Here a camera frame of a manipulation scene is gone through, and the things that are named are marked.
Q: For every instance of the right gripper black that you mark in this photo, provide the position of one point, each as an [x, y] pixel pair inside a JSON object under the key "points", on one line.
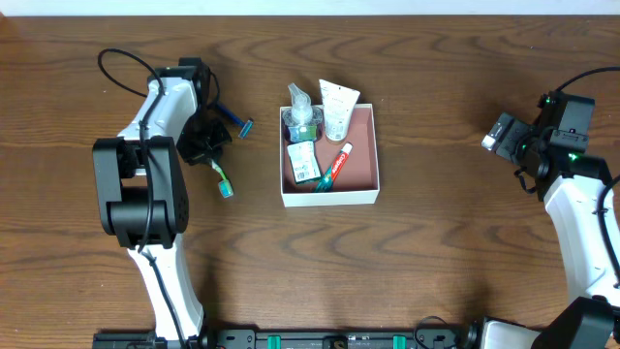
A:
{"points": [[518, 138]]}

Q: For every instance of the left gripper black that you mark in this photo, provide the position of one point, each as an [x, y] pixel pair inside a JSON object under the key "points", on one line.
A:
{"points": [[206, 143]]}

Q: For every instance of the blue disposable razor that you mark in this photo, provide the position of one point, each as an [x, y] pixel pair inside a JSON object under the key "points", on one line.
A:
{"points": [[245, 125]]}

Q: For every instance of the green white toothbrush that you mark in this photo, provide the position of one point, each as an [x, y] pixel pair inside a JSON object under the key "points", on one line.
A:
{"points": [[224, 185]]}

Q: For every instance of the clear soap pump bottle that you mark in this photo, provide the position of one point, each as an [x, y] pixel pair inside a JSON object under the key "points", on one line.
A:
{"points": [[302, 120]]}

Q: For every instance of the green white soap packet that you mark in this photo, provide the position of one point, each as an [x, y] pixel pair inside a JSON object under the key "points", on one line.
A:
{"points": [[304, 162]]}

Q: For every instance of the green toothpaste tube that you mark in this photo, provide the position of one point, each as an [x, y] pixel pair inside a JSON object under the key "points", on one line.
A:
{"points": [[326, 182]]}

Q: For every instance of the white shampoo tube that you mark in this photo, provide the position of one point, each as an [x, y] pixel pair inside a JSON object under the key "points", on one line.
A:
{"points": [[338, 102]]}

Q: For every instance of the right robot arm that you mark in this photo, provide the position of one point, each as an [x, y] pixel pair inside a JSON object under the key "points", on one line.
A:
{"points": [[576, 191]]}

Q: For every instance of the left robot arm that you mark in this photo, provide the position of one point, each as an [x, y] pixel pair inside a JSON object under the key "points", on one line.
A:
{"points": [[144, 203]]}

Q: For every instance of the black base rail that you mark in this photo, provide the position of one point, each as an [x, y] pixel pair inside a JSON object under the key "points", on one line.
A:
{"points": [[431, 337]]}

